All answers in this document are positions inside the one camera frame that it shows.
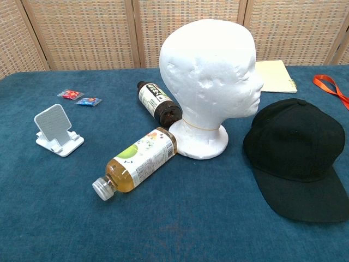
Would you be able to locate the dark drink bottle white label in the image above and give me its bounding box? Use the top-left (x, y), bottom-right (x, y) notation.
top-left (136, 81), bottom-right (183, 129)

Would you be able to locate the yellow juice bottle fruit label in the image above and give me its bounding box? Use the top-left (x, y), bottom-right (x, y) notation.
top-left (92, 127), bottom-right (178, 202)

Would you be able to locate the white foam mannequin head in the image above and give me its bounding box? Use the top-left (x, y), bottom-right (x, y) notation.
top-left (159, 19), bottom-right (264, 160)

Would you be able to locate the cream spiral notebook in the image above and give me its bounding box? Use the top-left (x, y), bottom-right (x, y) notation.
top-left (255, 60), bottom-right (298, 94)

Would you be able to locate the woven folding screen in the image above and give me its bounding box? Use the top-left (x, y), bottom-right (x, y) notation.
top-left (0, 0), bottom-right (349, 80)

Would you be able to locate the orange ribbon strap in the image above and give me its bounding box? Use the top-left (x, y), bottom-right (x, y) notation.
top-left (312, 74), bottom-right (349, 111)

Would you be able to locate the red candy packet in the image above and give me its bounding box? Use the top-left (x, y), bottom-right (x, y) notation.
top-left (57, 89), bottom-right (85, 100)

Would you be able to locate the white folding phone stand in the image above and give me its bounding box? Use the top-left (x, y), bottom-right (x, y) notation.
top-left (34, 103), bottom-right (85, 158)

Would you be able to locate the black baseball cap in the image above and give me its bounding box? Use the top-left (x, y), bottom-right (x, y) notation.
top-left (243, 98), bottom-right (349, 224)

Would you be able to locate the blue candy packet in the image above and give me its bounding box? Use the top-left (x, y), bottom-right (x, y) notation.
top-left (74, 97), bottom-right (103, 107)

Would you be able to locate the yellow rubber band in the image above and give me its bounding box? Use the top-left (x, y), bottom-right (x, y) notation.
top-left (182, 118), bottom-right (220, 130)

